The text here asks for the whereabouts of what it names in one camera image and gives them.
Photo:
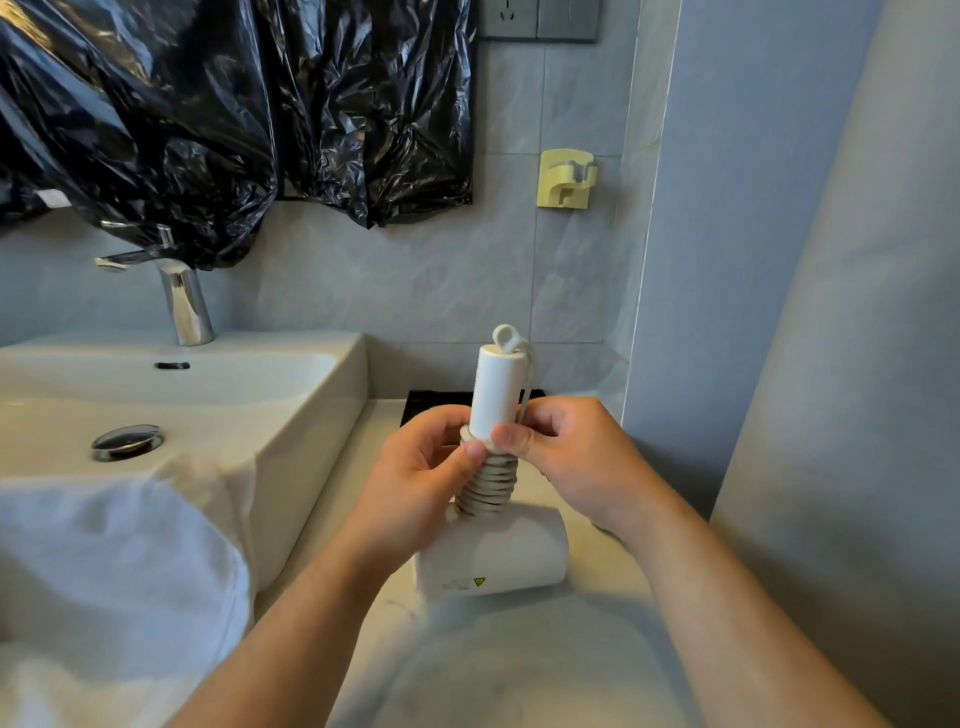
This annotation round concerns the person's right hand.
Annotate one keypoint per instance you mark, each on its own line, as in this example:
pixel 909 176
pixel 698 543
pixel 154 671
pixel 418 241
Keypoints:
pixel 585 465

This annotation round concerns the person's left hand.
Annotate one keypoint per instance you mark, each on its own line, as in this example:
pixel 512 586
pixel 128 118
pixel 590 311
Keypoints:
pixel 409 495

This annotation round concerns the person's right thumb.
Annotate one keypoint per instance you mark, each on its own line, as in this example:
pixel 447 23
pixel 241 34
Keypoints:
pixel 517 442

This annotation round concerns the person's left thumb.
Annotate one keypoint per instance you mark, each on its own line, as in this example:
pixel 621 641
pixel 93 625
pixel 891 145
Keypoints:
pixel 457 469

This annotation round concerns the white hair dryer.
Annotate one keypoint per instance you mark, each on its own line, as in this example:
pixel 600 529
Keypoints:
pixel 499 390

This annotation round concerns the person's right forearm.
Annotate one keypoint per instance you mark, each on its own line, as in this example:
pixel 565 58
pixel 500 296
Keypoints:
pixel 735 622

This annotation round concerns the person's left forearm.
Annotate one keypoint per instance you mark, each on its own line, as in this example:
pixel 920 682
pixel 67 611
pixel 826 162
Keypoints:
pixel 300 645

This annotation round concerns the black tray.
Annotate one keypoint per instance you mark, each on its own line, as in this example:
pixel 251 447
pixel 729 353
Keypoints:
pixel 435 401

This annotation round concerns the white ceramic sink basin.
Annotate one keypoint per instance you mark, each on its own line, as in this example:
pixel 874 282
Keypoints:
pixel 285 420

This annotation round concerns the white garment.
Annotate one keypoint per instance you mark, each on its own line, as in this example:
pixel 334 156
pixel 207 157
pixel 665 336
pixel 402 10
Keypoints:
pixel 525 667

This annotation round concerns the chrome faucet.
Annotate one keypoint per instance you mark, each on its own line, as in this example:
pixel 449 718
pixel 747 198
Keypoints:
pixel 186 304

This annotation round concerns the chrome sink drain plug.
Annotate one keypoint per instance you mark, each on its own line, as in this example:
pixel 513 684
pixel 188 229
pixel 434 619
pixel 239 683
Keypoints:
pixel 126 441

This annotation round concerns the white towel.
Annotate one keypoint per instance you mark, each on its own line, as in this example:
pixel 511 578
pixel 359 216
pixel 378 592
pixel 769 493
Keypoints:
pixel 112 585

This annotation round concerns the black plastic bag sheet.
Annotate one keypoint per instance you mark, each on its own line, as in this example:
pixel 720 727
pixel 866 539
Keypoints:
pixel 187 112

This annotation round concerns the pale yellow wall holder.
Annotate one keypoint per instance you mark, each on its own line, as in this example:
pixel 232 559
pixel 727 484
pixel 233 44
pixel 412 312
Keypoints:
pixel 559 180

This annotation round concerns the grey wall socket panel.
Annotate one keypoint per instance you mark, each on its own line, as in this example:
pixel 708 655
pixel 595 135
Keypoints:
pixel 536 16

